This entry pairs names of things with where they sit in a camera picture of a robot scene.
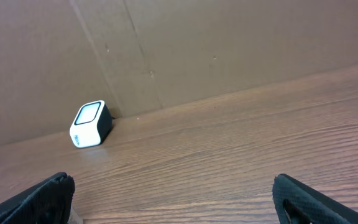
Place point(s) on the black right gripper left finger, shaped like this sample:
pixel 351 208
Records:
pixel 49 201

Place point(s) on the brown cardboard backdrop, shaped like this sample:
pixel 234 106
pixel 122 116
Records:
pixel 140 56

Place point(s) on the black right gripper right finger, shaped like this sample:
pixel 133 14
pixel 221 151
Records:
pixel 296 202

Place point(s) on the white barcode scanner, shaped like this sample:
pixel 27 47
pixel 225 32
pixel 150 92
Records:
pixel 91 125

